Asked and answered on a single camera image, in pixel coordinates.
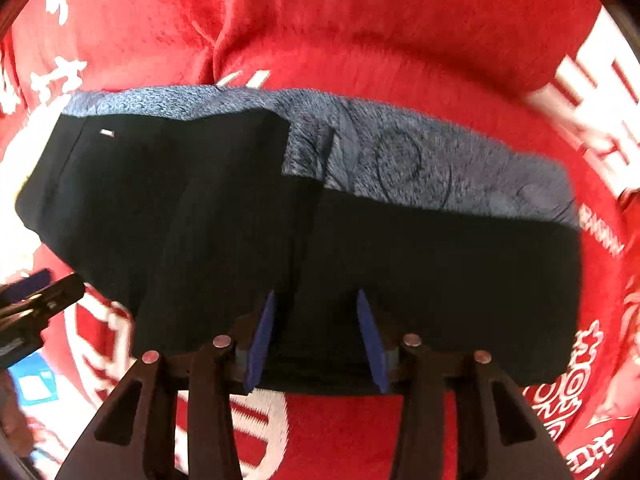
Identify black pants with blue trim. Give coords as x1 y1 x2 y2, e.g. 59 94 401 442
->
15 85 584 397

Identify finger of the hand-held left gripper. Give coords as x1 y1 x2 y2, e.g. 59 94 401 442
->
0 268 54 307
0 273 86 332

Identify red printed blanket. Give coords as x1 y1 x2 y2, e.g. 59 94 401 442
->
0 0 640 480

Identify person's left hand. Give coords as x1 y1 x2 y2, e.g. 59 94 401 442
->
0 370 37 457

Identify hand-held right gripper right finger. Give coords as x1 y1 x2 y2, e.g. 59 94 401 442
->
356 290 576 480

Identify blue white packet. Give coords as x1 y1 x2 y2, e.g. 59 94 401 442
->
9 351 60 407

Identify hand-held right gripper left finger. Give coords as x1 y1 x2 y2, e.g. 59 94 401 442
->
55 290 278 480

